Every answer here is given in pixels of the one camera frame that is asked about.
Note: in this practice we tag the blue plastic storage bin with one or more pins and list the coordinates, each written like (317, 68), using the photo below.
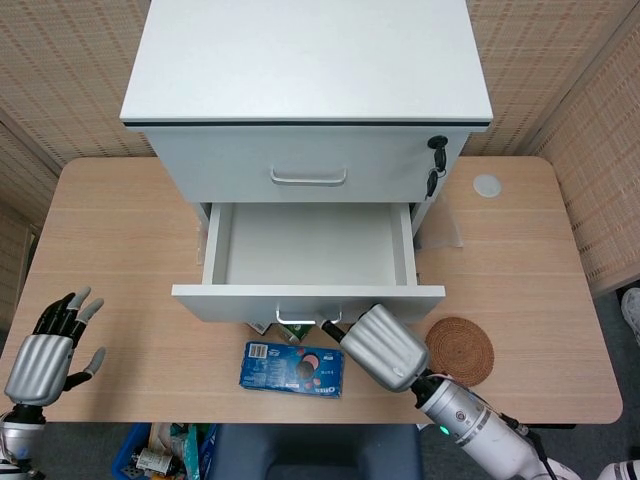
(127, 450)

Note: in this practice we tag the white lockable cabinet drawer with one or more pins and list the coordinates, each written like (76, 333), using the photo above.
(225, 160)

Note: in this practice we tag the white three-tier cabinet body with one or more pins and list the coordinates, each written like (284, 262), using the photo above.
(300, 65)

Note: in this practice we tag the round woven rattan coaster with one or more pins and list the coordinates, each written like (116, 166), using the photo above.
(460, 350)

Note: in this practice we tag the small printed card box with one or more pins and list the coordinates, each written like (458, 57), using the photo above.
(259, 327)

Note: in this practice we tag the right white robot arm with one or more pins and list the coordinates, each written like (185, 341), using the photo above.
(480, 425)

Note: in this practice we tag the black hanging spare key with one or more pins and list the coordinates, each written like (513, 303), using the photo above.
(432, 182)

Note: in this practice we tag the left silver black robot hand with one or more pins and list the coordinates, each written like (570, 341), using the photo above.
(40, 365)

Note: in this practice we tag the blue Oreo cookie box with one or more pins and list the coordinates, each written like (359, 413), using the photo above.
(270, 370)

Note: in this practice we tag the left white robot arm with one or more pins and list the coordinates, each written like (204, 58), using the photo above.
(15, 435)

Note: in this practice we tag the green tea bottle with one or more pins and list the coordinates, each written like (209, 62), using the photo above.
(295, 332)

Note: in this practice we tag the black key in lock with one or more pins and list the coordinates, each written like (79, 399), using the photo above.
(439, 147)

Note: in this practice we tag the white round desk grommet cap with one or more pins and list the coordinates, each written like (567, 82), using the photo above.
(487, 185)

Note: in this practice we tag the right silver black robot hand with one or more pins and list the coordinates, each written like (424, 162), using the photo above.
(385, 350)

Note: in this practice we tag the teal snack packet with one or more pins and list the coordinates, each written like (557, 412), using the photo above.
(191, 450)

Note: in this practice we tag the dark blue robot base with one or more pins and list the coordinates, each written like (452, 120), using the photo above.
(310, 450)

